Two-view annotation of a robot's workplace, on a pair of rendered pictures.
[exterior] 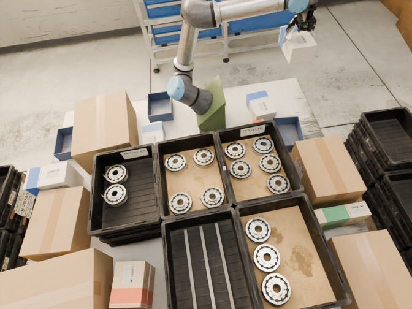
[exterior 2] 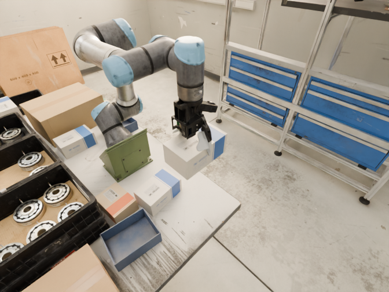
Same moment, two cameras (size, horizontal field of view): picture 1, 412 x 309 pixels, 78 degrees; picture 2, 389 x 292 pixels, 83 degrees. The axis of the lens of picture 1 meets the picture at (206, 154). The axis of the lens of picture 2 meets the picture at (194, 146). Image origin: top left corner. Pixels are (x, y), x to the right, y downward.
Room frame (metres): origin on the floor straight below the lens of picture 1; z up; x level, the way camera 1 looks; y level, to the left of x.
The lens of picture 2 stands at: (0.71, -0.95, 1.63)
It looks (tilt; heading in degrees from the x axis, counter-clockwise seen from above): 42 degrees down; 45
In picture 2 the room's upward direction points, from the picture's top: straight up
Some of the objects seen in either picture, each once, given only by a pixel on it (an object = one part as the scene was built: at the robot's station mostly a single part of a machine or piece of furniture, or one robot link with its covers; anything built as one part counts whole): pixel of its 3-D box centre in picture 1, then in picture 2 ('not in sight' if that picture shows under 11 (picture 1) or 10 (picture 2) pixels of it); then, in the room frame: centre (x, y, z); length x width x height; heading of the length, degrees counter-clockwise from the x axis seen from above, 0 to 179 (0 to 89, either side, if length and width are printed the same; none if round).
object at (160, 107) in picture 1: (160, 106); (119, 126); (1.20, 0.24, 0.74); 0.20 x 0.15 x 0.07; 179
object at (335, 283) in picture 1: (284, 252); not in sight; (0.19, -0.24, 0.87); 0.40 x 0.30 x 0.11; 3
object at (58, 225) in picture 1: (62, 224); not in sight; (0.48, 0.72, 0.78); 0.30 x 0.22 x 0.16; 177
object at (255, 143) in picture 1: (263, 144); (72, 213); (0.70, -0.29, 0.86); 0.10 x 0.10 x 0.01
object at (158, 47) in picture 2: not in sight; (162, 54); (1.10, -0.45, 1.41); 0.11 x 0.11 x 0.08; 84
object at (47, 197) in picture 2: (235, 149); (57, 192); (0.69, -0.15, 0.86); 0.10 x 0.10 x 0.01
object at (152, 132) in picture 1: (154, 140); (76, 141); (0.92, 0.28, 0.74); 0.20 x 0.12 x 0.09; 2
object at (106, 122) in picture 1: (107, 131); (68, 112); (1.00, 0.54, 0.80); 0.40 x 0.30 x 0.20; 6
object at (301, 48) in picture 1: (296, 43); (195, 148); (1.13, -0.55, 1.09); 0.20 x 0.12 x 0.09; 179
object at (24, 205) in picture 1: (26, 200); not in sight; (0.86, 1.26, 0.41); 0.31 x 0.02 x 0.16; 179
